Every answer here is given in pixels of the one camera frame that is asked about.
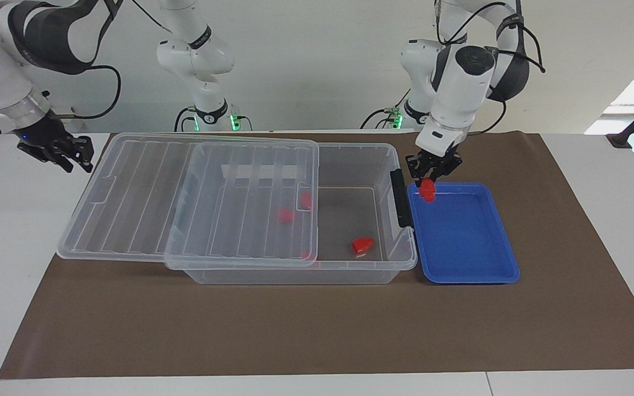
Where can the clear plastic storage box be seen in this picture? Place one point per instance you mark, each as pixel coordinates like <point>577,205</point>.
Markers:
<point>344,214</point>

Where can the clear ribbed plastic lid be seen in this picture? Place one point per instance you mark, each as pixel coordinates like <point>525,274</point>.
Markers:
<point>130,192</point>

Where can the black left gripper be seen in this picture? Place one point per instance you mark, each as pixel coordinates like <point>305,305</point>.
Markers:
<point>435,158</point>

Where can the red block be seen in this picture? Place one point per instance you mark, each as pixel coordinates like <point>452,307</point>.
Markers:
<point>362,246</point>
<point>285,215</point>
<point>309,256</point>
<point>428,192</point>
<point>307,200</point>

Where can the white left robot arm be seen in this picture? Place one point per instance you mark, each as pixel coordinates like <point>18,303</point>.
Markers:
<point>460,93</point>

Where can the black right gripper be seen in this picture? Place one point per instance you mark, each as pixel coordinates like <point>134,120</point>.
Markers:
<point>47,140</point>

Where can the blue plastic tray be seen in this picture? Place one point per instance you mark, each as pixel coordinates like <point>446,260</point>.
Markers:
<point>471,247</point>

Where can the brown table mat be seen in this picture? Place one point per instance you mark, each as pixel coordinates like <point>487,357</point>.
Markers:
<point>295,330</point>

